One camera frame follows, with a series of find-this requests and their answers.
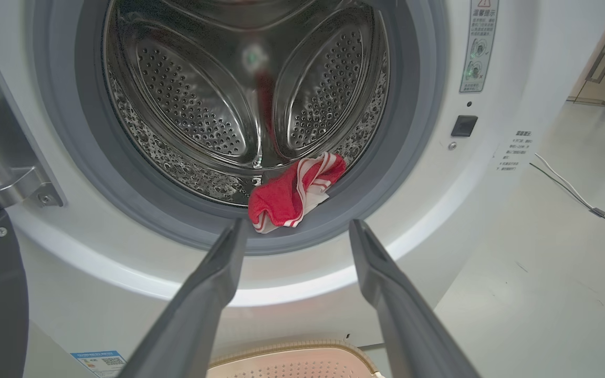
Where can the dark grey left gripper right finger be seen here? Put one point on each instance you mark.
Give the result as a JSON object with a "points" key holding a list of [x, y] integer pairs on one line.
{"points": [[407, 325]]}

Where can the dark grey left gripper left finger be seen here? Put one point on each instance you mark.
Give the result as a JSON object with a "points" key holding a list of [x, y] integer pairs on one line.
{"points": [[197, 315]]}

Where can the red and white garment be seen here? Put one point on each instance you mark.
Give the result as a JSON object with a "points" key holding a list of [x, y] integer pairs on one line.
{"points": [[281, 199]]}

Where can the cream perforated laundry basket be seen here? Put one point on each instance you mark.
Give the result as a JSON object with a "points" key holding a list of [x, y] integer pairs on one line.
{"points": [[292, 362]]}

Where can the white front-load washing machine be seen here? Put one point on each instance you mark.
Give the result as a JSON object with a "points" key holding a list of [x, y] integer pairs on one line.
{"points": [[97, 262]]}

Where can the blue energy label sticker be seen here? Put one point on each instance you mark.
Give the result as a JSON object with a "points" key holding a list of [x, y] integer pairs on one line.
{"points": [[100, 363]]}

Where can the grey warning label sticker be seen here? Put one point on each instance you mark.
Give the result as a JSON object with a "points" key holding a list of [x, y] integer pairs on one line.
{"points": [[480, 47]]}

